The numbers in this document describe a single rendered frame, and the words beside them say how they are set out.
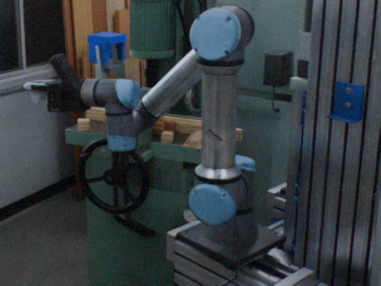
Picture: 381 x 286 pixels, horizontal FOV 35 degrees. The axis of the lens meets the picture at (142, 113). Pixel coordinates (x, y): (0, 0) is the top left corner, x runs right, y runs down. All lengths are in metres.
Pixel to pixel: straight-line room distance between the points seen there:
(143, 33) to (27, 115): 1.63
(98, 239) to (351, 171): 1.25
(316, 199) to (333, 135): 0.19
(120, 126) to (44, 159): 2.39
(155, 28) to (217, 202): 0.96
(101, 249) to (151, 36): 0.91
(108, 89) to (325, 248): 0.73
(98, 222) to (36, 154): 1.46
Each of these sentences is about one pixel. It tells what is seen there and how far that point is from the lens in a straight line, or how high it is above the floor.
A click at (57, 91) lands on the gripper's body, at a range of 1.66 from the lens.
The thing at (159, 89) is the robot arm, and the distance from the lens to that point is 1.64.
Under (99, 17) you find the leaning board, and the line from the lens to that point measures 4.00.
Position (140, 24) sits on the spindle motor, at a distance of 2.27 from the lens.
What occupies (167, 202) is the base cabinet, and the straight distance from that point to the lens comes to 2.31.
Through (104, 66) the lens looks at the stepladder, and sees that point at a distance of 3.23.
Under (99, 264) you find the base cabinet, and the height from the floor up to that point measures 0.33.
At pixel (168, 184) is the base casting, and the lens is 2.28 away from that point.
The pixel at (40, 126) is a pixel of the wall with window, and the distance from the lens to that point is 3.85.
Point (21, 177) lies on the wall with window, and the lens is 3.82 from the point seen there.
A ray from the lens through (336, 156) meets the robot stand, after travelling 1.61.
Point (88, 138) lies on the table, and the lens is 2.38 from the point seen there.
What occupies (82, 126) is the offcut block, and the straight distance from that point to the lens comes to 2.40.
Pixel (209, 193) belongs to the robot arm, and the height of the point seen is 1.02.
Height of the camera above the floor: 1.59
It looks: 15 degrees down
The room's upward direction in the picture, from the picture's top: straight up
